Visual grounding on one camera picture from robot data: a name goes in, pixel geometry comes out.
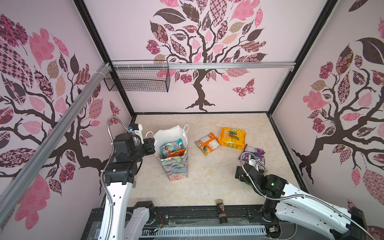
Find teal snack bag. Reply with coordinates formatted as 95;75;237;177
160;139;183;159

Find orange chips bag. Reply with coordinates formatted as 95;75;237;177
168;149;187;158

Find floral paper bag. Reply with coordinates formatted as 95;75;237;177
146;125;190;182

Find purple snack bag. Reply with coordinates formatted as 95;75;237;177
239;145;267;173

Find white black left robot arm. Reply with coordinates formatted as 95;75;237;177
98;132;155;240

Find orange snack bag with label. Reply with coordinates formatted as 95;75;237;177
195;133;221;156

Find yellow orange snack bag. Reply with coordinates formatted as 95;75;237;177
219;128;247;151

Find small brown black bottle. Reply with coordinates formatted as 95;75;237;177
216;199;228;224

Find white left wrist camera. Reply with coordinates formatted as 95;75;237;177
129;124;144;144

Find white slotted cable duct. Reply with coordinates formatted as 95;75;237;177
139;226;267;239

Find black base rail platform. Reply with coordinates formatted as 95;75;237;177
80;203;341;240

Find black wire basket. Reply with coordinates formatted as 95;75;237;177
104;60;171;93

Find aluminium rail back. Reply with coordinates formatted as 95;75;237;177
112;61;296;70

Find aluminium rail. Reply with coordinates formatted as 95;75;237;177
1;63;111;224
112;61;296;70

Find aluminium rail left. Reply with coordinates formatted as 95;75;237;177
1;63;111;224

